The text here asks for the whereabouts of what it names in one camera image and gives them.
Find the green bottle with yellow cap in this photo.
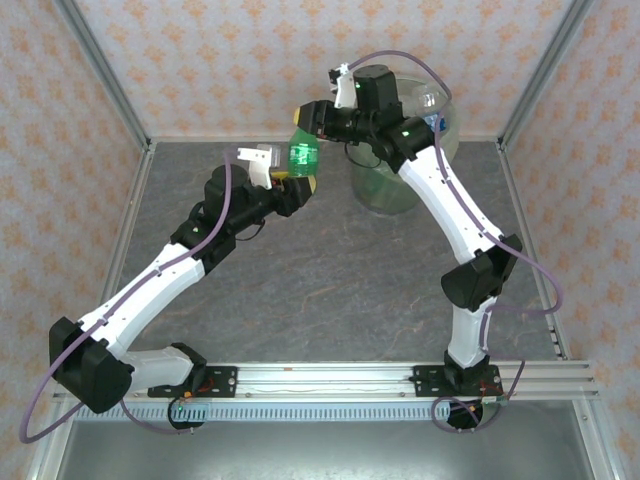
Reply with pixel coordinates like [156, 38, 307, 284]
[272, 127, 321, 181]

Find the clear crushed bottle white cap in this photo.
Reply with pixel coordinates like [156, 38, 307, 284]
[413, 83, 447, 114]

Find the translucent green plastic bin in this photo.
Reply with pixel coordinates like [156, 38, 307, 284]
[349, 69, 460, 215]

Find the black round base unit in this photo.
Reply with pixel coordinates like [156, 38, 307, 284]
[167, 397, 207, 432]
[446, 398, 485, 432]

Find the grey sheet metal panel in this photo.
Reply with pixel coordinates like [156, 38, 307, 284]
[54, 418, 594, 480]

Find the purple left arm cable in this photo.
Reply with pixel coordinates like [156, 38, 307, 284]
[18, 148, 244, 445]

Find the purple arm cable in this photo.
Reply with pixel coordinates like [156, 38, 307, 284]
[348, 50, 562, 434]
[18, 148, 244, 445]

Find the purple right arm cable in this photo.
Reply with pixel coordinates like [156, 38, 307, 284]
[348, 50, 562, 434]

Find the aluminium table edge rail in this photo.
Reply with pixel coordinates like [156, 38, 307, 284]
[497, 138, 619, 480]
[24, 141, 157, 480]
[147, 133, 504, 146]

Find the aluminium frame post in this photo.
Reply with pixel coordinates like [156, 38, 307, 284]
[498, 0, 597, 143]
[52, 0, 154, 151]

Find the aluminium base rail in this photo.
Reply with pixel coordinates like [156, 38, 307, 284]
[52, 362, 600, 402]

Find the grey slotted cable duct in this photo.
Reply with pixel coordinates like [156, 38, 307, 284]
[74, 399, 454, 422]

